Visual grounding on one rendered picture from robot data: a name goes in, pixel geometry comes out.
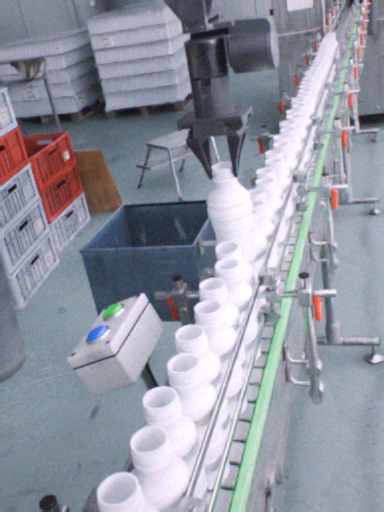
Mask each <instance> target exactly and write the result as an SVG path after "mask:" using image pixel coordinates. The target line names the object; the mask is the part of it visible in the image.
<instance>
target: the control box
mask: <svg viewBox="0 0 384 512"><path fill-rule="evenodd" d="M117 304H120V305H121V306H122V307H121V309H120V310H119V311H118V312H117V313H115V314H114V315H112V316H110V317H104V315H103V313H104V311H105V310H106V309H107V308H108V307H110V306H108V307H106V308H104V309H103V311H102V312H101V314H100V315H99V316H98V318H97V320H96V322H95V323H93V324H92V326H91V327H90V328H89V330H88V331H87V333H86V335H85V336H84V338H83V339H82V341H81V342H80V343H78V345H77V346H76V347H75V350H74V351H73V353H72V354H71V355H70V357H69V358H68V362H69V364H70V365H71V367H72V368H73V369H74V371H75V373H76V374H77V375H78V377H79V379H80V381H81V382H82V384H84V385H85V386H86V388H87V389H88V391H89V392H90V395H91V396H92V397H95V396H98V395H102V393H105V392H109V391H112V390H116V389H120V388H123V387H126V386H130V385H134V384H136V381H137V379H138V377H140V379H141V381H142V384H143V386H144V388H146V390H147V391H150V390H151V389H154V388H157V387H159V386H158V385H157V382H156V380H155V378H154V376H153V374H152V371H151V369H150V365H149V363H148V361H149V359H150V356H151V354H152V351H153V349H154V347H155V345H156V343H157V342H158V340H159V338H161V335H162V333H163V331H164V329H165V326H164V324H163V323H162V320H161V319H160V317H158V315H157V314H156V312H155V311H154V309H153V307H152V306H151V303H149V301H148V298H147V297H146V295H145V294H139V295H136V296H134V297H131V298H129V299H126V300H122V301H120V302H117ZM101 325H104V326H105V327H106V328H107V329H106V331H105V332H104V333H103V334H102V336H100V337H99V338H97V339H95V340H92V341H89V340H88V339H87V335H88V333H89V332H90V331H91V330H92V329H93V328H96V327H98V326H101Z"/></svg>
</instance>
